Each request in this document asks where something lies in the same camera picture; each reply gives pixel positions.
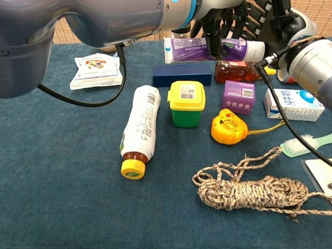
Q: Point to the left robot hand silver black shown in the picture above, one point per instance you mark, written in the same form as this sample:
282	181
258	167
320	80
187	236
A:
215	15

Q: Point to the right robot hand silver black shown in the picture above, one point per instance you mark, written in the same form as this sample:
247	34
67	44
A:
298	26

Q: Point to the purple toothpaste tube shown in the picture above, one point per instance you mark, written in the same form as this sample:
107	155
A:
186	49

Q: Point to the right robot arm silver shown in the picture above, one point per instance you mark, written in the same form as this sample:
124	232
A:
316	70

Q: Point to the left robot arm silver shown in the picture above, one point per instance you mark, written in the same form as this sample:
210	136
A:
77	20

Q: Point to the bear-shaped honey bottle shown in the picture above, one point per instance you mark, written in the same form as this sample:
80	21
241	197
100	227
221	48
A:
230	74

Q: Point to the white tea bottle yellow cap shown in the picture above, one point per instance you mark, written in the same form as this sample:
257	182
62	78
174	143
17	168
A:
142	122

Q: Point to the orange soda can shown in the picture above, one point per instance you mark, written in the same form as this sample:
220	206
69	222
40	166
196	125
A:
284	77

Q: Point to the navy blue rectangular box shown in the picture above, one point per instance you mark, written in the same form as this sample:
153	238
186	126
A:
181	74

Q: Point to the white blue milk carton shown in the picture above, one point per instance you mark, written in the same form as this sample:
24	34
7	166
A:
295	106

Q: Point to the small purple carton box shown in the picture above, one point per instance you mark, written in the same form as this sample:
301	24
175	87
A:
237	97

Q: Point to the green container yellow lid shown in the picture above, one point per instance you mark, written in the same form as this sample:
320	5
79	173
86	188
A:
186	101

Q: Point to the blue binder clip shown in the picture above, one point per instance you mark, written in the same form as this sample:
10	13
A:
115	55

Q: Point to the yellow tape measure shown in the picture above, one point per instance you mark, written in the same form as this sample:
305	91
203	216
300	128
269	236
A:
228	129

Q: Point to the mint green scrub brush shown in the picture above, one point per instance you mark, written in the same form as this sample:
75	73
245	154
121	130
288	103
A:
293	147

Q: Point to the white printed pouch bag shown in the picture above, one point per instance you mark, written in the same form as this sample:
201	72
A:
96	72

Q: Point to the blister card hook package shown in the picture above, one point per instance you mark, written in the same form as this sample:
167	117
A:
320	176

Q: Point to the blue table cloth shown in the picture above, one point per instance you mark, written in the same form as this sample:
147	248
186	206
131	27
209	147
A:
64	181

